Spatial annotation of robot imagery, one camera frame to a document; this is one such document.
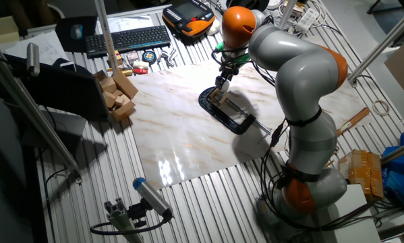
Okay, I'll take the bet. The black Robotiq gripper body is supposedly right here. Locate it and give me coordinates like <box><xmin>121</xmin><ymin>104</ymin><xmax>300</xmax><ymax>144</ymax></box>
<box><xmin>218</xmin><ymin>60</ymin><xmax>240</xmax><ymax>80</ymax></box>

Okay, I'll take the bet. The black iron C-clamp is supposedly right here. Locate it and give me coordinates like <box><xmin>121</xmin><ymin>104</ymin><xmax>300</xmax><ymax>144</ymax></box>
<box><xmin>198</xmin><ymin>86</ymin><xmax>272</xmax><ymax>144</ymax></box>

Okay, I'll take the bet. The white egg-shaped object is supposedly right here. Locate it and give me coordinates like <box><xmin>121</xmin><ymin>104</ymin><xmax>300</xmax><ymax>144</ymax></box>
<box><xmin>206</xmin><ymin>18</ymin><xmax>222</xmax><ymax>36</ymax></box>

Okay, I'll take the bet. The silver metal pipe fitting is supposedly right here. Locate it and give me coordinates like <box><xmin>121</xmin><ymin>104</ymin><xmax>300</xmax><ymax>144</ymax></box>
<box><xmin>156</xmin><ymin>47</ymin><xmax>179</xmax><ymax>68</ymax></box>

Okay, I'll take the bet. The marble pattern mat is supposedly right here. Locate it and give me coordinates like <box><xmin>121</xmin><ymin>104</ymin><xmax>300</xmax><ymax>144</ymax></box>
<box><xmin>127</xmin><ymin>59</ymin><xmax>374</xmax><ymax>191</ymax></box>

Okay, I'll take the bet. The orange black teach pendant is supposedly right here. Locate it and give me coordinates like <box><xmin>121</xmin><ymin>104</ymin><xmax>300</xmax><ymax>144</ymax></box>
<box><xmin>161</xmin><ymin>0</ymin><xmax>217</xmax><ymax>38</ymax></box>

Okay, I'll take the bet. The black round device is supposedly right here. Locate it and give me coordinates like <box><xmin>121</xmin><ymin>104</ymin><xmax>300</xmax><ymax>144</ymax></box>
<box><xmin>226</xmin><ymin>0</ymin><xmax>270</xmax><ymax>12</ymax></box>

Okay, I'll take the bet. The black blue tape measure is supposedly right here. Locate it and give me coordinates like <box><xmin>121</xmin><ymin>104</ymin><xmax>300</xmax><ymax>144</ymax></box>
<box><xmin>141</xmin><ymin>50</ymin><xmax>158</xmax><ymax>67</ymax></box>

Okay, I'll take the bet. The white red pipe valve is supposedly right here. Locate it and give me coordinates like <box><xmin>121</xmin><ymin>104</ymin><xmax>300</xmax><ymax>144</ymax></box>
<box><xmin>132</xmin><ymin>60</ymin><xmax>150</xmax><ymax>76</ymax></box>

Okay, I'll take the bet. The small red white box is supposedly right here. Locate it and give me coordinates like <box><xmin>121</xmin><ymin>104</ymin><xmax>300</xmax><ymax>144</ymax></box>
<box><xmin>125</xmin><ymin>50</ymin><xmax>140</xmax><ymax>65</ymax></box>

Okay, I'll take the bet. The white power strip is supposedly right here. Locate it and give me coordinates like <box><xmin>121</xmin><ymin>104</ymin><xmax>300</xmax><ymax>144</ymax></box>
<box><xmin>293</xmin><ymin>7</ymin><xmax>320</xmax><ymax>34</ymax></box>

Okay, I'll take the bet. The brass pipe fitting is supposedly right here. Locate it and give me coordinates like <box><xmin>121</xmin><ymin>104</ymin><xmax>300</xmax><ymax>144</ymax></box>
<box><xmin>107</xmin><ymin>67</ymin><xmax>134</xmax><ymax>77</ymax></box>

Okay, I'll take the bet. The black keyboard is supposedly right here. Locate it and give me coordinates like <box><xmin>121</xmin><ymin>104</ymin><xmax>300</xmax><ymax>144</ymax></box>
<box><xmin>84</xmin><ymin>24</ymin><xmax>172</xmax><ymax>59</ymax></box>

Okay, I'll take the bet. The open cardboard box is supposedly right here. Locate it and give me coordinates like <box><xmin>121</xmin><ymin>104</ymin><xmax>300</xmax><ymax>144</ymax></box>
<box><xmin>92</xmin><ymin>70</ymin><xmax>140</xmax><ymax>123</ymax></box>

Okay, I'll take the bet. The printed paper sheet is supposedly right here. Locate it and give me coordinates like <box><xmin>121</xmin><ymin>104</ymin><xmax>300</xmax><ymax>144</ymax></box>
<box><xmin>96</xmin><ymin>13</ymin><xmax>164</xmax><ymax>35</ymax></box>

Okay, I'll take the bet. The wooden peg rack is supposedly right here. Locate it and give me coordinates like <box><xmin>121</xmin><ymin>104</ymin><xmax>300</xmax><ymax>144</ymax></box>
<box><xmin>324</xmin><ymin>144</ymin><xmax>341</xmax><ymax>168</ymax></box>

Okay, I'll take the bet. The dark computer mouse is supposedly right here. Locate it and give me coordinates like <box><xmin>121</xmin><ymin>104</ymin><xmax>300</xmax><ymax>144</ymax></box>
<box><xmin>69</xmin><ymin>24</ymin><xmax>84</xmax><ymax>41</ymax></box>

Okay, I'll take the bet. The black laptop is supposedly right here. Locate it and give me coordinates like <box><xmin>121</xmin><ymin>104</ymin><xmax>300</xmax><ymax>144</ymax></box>
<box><xmin>1</xmin><ymin>53</ymin><xmax>110</xmax><ymax>150</ymax></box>

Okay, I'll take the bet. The taped cardboard package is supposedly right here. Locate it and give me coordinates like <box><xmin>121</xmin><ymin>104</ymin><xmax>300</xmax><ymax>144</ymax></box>
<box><xmin>337</xmin><ymin>148</ymin><xmax>385</xmax><ymax>204</ymax></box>

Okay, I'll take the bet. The black mouse pad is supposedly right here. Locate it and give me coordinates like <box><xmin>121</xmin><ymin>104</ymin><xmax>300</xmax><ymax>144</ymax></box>
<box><xmin>55</xmin><ymin>16</ymin><xmax>98</xmax><ymax>53</ymax></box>

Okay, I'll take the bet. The short aluminium profile stand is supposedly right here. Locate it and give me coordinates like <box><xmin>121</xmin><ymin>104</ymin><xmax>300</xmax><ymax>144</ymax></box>
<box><xmin>103</xmin><ymin>196</ymin><xmax>146</xmax><ymax>243</ymax></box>

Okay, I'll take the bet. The white paper sheet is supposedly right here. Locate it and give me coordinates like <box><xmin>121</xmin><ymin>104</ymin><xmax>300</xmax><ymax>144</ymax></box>
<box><xmin>3</xmin><ymin>30</ymin><xmax>69</xmax><ymax>67</ymax></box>

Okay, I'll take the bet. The long aluminium bar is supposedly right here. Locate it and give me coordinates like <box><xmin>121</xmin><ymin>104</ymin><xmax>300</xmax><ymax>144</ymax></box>
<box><xmin>0</xmin><ymin>47</ymin><xmax>83</xmax><ymax>185</ymax></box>

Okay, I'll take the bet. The blue bag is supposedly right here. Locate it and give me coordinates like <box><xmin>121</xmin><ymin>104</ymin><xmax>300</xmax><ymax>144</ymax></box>
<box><xmin>381</xmin><ymin>130</ymin><xmax>404</xmax><ymax>208</ymax></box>

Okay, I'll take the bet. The tan cardboard box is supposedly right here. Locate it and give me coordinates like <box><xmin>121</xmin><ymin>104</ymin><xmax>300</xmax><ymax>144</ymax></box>
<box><xmin>0</xmin><ymin>16</ymin><xmax>21</xmax><ymax>49</ymax></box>

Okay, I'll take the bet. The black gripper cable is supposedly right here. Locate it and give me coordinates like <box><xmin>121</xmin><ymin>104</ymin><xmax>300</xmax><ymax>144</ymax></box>
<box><xmin>210</xmin><ymin>46</ymin><xmax>278</xmax><ymax>86</ymax></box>

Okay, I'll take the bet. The aluminium profile post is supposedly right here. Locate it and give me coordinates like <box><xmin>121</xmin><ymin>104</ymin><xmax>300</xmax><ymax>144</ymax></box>
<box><xmin>344</xmin><ymin>1</ymin><xmax>404</xmax><ymax>88</ymax></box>
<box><xmin>277</xmin><ymin>0</ymin><xmax>297</xmax><ymax>31</ymax></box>
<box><xmin>93</xmin><ymin>0</ymin><xmax>119</xmax><ymax>74</ymax></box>
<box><xmin>379</xmin><ymin>138</ymin><xmax>404</xmax><ymax>167</ymax></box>

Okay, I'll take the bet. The wooden handle hammer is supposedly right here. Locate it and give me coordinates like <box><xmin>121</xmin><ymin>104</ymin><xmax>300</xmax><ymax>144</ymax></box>
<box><xmin>336</xmin><ymin>107</ymin><xmax>372</xmax><ymax>138</ymax></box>

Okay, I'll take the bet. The silver camera blue cap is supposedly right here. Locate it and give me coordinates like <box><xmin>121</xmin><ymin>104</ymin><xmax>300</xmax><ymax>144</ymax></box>
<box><xmin>132</xmin><ymin>176</ymin><xmax>174</xmax><ymax>219</ymax></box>

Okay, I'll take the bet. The thin pale ring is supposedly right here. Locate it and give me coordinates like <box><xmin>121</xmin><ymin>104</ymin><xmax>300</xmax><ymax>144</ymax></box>
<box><xmin>372</xmin><ymin>99</ymin><xmax>391</xmax><ymax>117</ymax></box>

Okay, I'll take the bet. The black camera cable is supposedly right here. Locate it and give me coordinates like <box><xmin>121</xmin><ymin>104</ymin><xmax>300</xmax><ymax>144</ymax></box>
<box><xmin>89</xmin><ymin>215</ymin><xmax>173</xmax><ymax>236</ymax></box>

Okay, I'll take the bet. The silver camera on bar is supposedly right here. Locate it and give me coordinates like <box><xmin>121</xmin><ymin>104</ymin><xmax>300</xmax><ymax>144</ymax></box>
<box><xmin>26</xmin><ymin>42</ymin><xmax>41</xmax><ymax>78</ymax></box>

